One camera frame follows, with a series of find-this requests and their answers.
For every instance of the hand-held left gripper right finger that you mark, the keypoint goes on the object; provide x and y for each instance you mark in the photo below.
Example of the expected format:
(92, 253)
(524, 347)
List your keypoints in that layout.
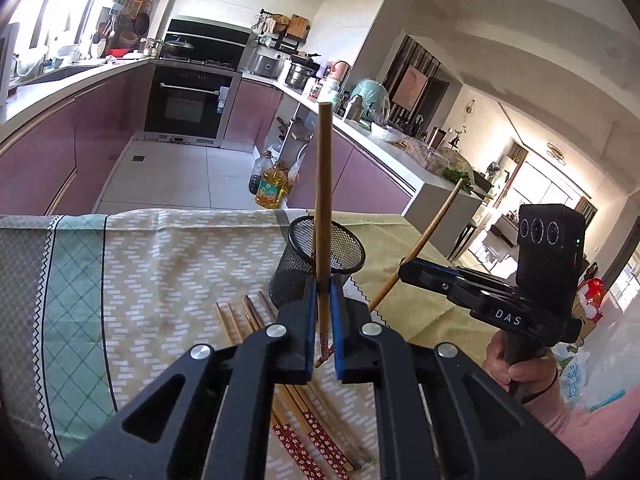
(337, 320)

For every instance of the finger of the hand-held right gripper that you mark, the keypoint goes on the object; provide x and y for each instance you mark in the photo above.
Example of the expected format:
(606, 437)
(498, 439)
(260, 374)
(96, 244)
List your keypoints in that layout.
(440, 287)
(465, 276)

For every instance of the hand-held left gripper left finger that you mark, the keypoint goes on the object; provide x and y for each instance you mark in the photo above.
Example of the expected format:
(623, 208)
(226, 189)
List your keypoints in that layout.
(310, 315)

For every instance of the black mesh utensil holder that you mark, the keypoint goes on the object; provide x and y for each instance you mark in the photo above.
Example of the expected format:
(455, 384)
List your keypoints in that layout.
(345, 255)

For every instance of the bunch of wooden chopsticks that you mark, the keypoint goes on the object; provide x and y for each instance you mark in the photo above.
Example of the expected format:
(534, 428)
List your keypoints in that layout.
(300, 450)

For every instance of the person's right forearm pink sleeve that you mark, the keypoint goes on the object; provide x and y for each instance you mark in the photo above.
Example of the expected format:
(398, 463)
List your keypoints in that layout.
(580, 430)

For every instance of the person's right hand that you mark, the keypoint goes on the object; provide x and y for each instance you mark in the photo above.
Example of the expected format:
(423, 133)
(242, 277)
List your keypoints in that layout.
(530, 377)

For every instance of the yellow-green table cover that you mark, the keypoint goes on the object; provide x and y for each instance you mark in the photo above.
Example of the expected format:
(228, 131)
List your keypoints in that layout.
(425, 320)

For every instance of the red plastic bag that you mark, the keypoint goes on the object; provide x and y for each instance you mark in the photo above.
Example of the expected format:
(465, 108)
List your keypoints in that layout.
(592, 297)

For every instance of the green leafy vegetables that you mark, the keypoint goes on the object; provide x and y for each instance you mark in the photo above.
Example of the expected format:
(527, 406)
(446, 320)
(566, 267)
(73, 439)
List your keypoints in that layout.
(459, 179)

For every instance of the clear glass container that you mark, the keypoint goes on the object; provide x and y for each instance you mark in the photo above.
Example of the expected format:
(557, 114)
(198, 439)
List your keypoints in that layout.
(427, 156)

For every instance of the pink cabinets beside oven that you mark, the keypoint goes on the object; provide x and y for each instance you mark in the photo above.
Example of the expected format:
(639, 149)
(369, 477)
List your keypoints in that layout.
(370, 175)

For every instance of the yellow cooking oil bottle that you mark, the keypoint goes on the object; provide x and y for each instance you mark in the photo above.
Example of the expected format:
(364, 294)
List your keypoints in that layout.
(272, 187)

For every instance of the dark liquid plastic bottle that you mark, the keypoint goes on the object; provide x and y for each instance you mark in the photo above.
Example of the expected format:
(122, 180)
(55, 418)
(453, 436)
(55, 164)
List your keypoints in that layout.
(257, 180)

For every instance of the patterned green beige tablecloth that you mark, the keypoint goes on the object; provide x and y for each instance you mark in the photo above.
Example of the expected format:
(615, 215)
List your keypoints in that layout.
(165, 270)

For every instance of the white bowl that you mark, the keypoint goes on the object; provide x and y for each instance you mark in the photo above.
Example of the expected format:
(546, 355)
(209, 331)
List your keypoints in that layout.
(387, 132)

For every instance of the green plastic bag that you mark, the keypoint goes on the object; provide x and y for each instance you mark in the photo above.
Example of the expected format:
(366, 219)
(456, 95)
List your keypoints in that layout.
(372, 100)

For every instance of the pink kettle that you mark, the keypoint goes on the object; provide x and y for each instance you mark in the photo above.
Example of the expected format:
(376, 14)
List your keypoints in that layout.
(341, 70)

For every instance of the stainless steel pot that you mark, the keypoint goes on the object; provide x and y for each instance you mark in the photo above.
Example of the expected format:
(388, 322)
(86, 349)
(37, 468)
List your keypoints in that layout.
(299, 76)

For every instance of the black built-in oven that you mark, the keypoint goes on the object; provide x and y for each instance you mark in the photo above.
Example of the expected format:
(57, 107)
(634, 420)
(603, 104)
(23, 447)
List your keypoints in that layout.
(185, 105)

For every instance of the silver rice cooker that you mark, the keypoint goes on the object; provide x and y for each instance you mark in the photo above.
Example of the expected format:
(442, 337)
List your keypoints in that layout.
(265, 65)

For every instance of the wooden cutting board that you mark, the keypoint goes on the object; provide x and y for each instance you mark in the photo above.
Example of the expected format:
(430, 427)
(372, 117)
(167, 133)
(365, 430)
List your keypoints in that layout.
(300, 26)

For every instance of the pink cabinets under window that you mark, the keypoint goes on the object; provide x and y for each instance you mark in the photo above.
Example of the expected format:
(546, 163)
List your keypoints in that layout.
(75, 140)

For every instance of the black range hood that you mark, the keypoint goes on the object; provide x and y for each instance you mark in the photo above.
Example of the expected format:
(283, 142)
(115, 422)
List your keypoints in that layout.
(210, 35)

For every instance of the red basin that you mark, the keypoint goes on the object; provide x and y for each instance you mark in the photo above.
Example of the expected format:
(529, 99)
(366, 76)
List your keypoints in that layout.
(118, 53)

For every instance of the dark hanging pan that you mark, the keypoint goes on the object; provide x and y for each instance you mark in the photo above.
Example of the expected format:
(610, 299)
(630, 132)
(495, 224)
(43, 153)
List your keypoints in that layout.
(142, 22)

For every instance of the kitchen window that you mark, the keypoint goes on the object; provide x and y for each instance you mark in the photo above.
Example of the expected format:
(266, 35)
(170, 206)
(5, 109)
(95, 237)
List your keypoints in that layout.
(55, 5)

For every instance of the pink framed wall picture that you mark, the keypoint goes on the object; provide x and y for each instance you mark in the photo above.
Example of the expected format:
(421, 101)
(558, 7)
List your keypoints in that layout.
(411, 87)

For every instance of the black wall rack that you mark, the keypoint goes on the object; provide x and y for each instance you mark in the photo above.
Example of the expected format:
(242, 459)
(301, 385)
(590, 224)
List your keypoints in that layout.
(280, 35)

